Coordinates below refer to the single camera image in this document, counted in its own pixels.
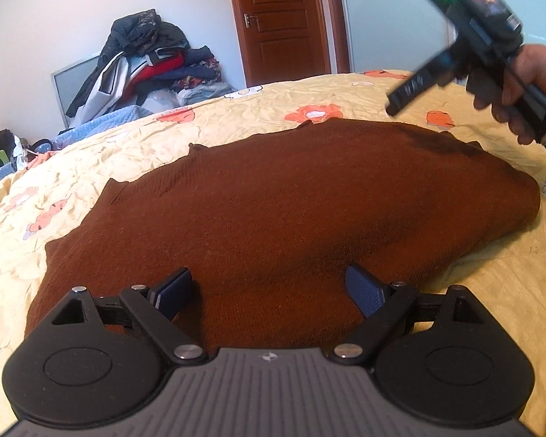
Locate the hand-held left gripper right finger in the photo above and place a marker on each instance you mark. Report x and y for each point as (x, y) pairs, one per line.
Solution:
(366, 289)

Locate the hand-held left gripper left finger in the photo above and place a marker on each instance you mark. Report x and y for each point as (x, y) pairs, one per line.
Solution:
(175, 292)

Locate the brown knit sweater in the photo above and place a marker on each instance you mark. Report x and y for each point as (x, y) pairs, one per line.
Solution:
(277, 200)

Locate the pile of clothes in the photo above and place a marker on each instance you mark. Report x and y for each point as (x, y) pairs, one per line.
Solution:
(154, 59)

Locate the person's right hand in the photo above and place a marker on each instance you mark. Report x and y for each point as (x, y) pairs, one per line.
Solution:
(539, 68)

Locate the white sliding wardrobe door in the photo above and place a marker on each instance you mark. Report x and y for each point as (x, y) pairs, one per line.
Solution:
(391, 18)

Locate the yellow printed bedspread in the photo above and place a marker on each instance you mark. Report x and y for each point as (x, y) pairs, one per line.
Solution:
(95, 182)

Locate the brown wooden door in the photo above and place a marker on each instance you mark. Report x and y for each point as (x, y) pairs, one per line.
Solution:
(286, 18)

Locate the white crumpled bag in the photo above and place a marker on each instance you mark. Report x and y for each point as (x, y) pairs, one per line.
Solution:
(20, 152)

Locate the green plastic stool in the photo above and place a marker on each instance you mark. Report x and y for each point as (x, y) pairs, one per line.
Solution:
(0, 157)

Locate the black cloth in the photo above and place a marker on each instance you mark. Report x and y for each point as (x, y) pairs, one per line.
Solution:
(3, 139)

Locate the grey framed panel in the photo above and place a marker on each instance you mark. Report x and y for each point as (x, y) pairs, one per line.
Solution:
(70, 86)

